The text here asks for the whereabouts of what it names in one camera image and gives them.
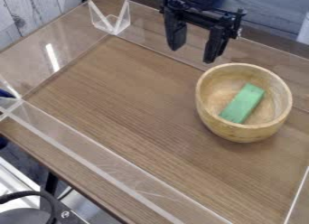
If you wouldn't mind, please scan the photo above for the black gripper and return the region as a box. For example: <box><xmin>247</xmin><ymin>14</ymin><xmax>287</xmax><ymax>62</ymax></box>
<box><xmin>161</xmin><ymin>0</ymin><xmax>247</xmax><ymax>64</ymax></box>

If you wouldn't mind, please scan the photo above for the green rectangular block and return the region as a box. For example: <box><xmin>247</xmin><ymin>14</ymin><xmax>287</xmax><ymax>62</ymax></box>
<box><xmin>219</xmin><ymin>83</ymin><xmax>267</xmax><ymax>124</ymax></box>

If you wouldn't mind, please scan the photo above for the light wooden bowl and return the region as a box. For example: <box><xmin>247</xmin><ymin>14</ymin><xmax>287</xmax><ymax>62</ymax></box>
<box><xmin>196</xmin><ymin>63</ymin><xmax>292</xmax><ymax>143</ymax></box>

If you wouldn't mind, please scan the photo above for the clear acrylic corner bracket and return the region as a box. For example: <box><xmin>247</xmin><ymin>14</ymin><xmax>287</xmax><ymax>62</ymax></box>
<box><xmin>89</xmin><ymin>0</ymin><xmax>130</xmax><ymax>35</ymax></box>

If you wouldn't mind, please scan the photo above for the clear acrylic front wall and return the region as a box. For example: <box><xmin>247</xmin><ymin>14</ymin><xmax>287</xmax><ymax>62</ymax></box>
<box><xmin>0</xmin><ymin>98</ymin><xmax>232</xmax><ymax>224</ymax></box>

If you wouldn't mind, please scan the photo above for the black metal table bracket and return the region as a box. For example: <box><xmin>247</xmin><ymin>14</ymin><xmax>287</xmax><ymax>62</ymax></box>
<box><xmin>41</xmin><ymin>173</ymin><xmax>90</xmax><ymax>224</ymax></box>

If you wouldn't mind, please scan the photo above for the black cable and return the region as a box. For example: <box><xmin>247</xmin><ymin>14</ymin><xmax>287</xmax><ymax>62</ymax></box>
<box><xmin>0</xmin><ymin>190</ymin><xmax>59</xmax><ymax>224</ymax></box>

